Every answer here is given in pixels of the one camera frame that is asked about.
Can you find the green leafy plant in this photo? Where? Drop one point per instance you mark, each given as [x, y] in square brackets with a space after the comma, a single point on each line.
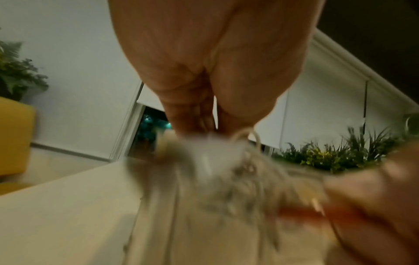
[343, 152]
[16, 72]

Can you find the dark glass window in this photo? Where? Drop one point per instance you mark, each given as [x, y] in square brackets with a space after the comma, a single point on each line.
[150, 137]

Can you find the yellow bench seat cushion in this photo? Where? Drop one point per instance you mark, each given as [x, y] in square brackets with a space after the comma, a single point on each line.
[9, 187]

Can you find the person's left hand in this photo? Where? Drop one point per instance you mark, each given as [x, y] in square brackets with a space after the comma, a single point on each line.
[216, 46]

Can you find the person's right hand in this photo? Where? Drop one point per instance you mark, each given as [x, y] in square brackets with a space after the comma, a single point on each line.
[370, 212]

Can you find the wide white roller blind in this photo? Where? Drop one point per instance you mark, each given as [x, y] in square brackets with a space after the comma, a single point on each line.
[327, 108]

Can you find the clear plastic drawer organizer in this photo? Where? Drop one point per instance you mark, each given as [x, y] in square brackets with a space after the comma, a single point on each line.
[212, 227]

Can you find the yellow bench backrest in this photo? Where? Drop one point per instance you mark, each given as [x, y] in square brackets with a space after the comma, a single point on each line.
[14, 139]

